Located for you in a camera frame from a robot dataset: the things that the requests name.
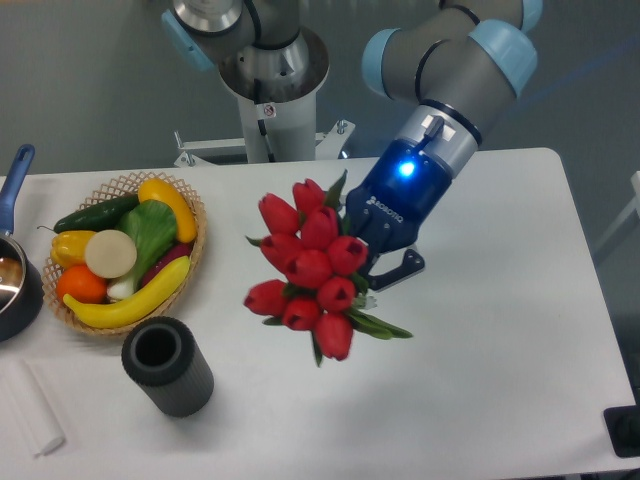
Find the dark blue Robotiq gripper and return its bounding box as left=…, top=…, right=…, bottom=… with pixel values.
left=346, top=140, right=452, bottom=292

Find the red tulip bouquet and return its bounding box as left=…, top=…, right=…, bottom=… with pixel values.
left=244, top=176, right=412, bottom=363

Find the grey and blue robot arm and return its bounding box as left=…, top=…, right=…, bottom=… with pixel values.
left=161, top=1, right=542, bottom=291

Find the dark grey ribbed vase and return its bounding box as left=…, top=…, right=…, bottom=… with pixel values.
left=121, top=316, right=214, bottom=418

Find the dark red chili pepper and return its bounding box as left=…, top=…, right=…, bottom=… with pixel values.
left=140, top=243, right=192, bottom=287

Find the green leafy cabbage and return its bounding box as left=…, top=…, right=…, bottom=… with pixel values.
left=107, top=200, right=177, bottom=302

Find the black device at table edge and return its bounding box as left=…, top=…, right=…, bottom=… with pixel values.
left=603, top=405, right=639, bottom=458

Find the yellow banana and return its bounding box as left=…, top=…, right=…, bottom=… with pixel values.
left=63, top=256, right=191, bottom=329

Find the yellow squash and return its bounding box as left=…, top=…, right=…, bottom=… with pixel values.
left=138, top=178, right=197, bottom=244

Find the woven wicker basket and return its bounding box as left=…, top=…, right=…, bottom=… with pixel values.
left=42, top=172, right=207, bottom=335

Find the beige round onion slice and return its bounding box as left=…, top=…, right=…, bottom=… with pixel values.
left=84, top=230, right=137, bottom=279

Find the green cucumber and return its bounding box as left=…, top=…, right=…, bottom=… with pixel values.
left=38, top=195, right=139, bottom=234

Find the orange fruit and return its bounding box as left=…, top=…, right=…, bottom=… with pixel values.
left=56, top=265, right=107, bottom=304

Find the yellow bell pepper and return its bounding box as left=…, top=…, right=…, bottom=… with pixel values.
left=50, top=230, right=96, bottom=269

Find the white foam roll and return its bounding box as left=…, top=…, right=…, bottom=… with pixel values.
left=4, top=360, right=66, bottom=458

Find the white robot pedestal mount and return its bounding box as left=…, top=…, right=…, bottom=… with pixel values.
left=174, top=92, right=356, bottom=167

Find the white chair frame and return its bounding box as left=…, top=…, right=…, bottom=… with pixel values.
left=592, top=171, right=639, bottom=265

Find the dark pot with blue handle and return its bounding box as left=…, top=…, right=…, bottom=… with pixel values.
left=1, top=144, right=43, bottom=342

